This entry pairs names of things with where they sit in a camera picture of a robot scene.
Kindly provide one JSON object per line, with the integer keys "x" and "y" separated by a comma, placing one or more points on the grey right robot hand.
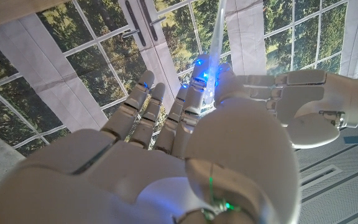
{"x": 154, "y": 180}

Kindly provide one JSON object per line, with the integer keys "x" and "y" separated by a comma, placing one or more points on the grey perforated wall panel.
{"x": 340, "y": 180}

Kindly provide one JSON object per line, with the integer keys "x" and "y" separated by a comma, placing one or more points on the clear plastic pipette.
{"x": 217, "y": 37}

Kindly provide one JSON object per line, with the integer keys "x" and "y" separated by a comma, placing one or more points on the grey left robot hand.
{"x": 309, "y": 99}

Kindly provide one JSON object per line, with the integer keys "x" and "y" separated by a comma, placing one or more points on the printed window backdrop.
{"x": 89, "y": 71}

